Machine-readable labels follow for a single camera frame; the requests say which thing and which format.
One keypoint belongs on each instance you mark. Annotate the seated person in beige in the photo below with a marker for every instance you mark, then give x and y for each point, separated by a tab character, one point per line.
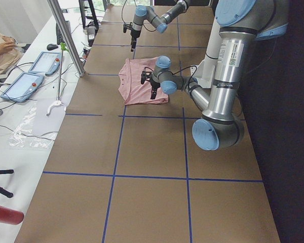
9	54

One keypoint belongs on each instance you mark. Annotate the black tripod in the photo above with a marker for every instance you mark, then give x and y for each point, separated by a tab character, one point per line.
5	175

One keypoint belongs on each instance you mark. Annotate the aluminium camera mast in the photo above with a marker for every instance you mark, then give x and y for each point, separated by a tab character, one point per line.
60	20

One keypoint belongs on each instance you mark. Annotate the red cylinder bottle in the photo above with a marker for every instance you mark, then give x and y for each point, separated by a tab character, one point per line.
10	216

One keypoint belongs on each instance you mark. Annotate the pink Snoopy t-shirt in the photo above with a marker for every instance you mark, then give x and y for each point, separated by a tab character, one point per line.
131	89

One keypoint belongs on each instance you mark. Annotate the black computer mouse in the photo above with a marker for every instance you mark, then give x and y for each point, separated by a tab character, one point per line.
51	47

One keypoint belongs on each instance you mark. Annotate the clear plastic bag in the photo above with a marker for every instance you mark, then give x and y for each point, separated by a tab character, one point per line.
35	131

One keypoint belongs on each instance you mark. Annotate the green handled reacher grabber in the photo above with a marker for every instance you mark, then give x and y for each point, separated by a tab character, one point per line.
58	101

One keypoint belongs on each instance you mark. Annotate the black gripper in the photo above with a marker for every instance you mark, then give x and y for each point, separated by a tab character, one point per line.
134	34
154	85

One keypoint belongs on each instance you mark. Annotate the lower blue teach pendant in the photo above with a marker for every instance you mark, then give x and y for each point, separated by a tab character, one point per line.
23	87

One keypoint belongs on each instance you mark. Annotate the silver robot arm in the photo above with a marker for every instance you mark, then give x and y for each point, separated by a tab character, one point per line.
160	23
214	84

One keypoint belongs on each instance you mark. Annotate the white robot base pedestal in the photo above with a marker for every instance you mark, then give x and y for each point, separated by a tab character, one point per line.
206	69

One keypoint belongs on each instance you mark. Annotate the upper blue teach pendant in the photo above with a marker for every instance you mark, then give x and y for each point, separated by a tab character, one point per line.
46	62

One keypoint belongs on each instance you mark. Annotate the blue teach pendant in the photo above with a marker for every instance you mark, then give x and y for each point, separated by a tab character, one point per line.
46	62
23	87

